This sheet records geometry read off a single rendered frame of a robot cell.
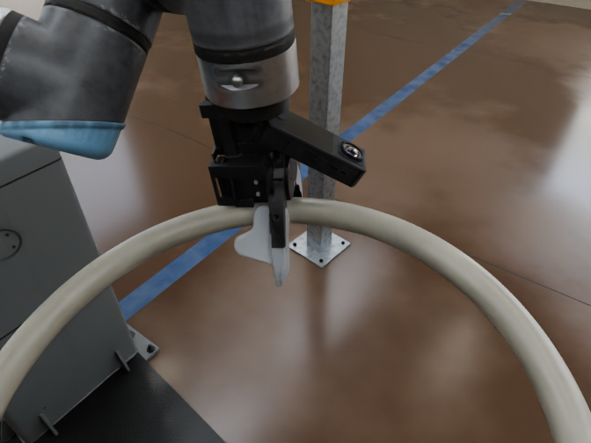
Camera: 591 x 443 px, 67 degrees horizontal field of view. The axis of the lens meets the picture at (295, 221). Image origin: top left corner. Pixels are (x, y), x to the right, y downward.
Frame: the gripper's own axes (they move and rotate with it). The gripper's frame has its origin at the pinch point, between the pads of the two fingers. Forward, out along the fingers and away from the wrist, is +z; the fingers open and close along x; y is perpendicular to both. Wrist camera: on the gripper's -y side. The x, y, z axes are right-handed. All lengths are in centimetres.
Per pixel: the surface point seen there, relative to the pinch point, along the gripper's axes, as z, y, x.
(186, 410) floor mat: 93, 44, -18
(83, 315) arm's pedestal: 60, 70, -29
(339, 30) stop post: 10, -1, -101
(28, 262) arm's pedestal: 34, 71, -25
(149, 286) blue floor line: 94, 75, -67
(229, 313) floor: 97, 40, -57
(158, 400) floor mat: 92, 54, -20
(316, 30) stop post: 9, 6, -101
